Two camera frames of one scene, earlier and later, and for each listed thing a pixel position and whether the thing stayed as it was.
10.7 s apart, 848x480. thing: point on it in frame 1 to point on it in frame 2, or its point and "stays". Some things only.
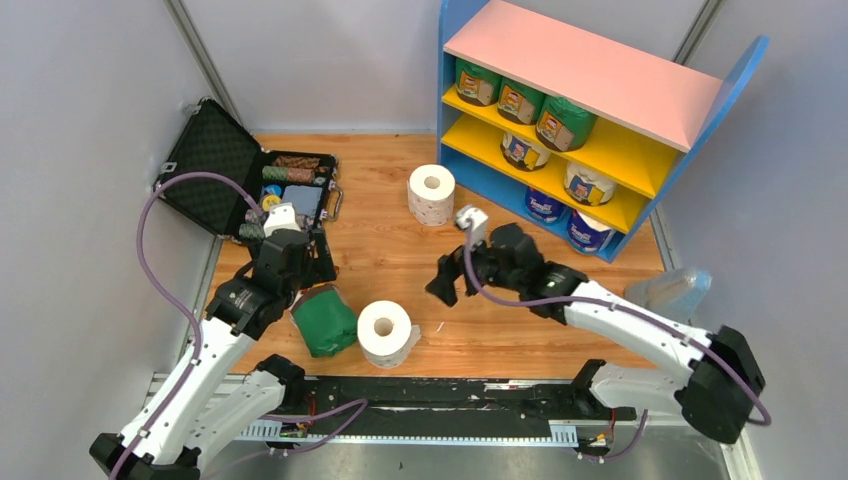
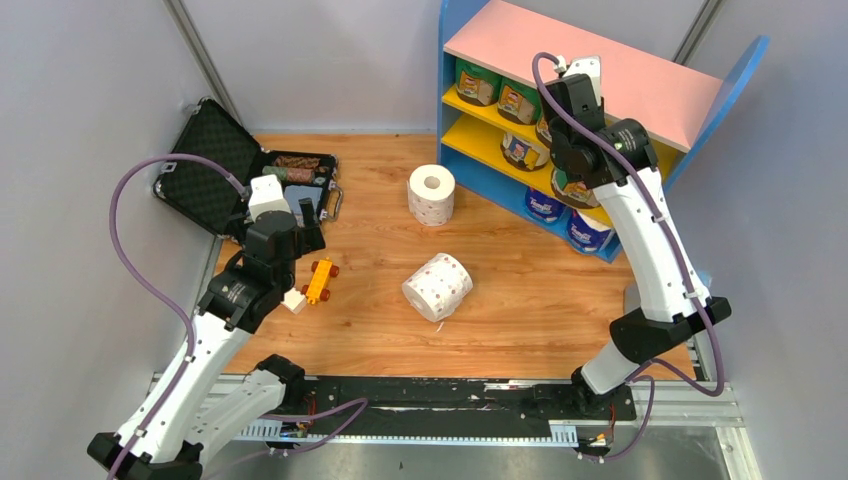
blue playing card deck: (305, 199) stays
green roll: (520, 104) stays
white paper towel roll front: (385, 333) to (437, 286)
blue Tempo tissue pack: (545, 207) stays
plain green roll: (476, 85) stays
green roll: (326, 321) to (575, 193)
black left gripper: (319, 268) to (309, 237)
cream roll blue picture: (523, 154) stays
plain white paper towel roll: (430, 192) stays
